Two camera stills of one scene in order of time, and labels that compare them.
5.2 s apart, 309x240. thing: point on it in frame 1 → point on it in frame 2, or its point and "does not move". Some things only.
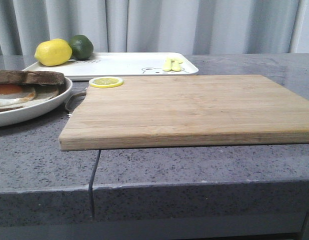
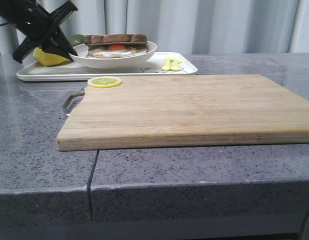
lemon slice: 105,82 does not move
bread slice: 26,77 → 115,39
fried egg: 6,95 → 114,50
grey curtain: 198,27 does not move
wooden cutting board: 186,110 does not move
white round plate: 34,112 → 82,57
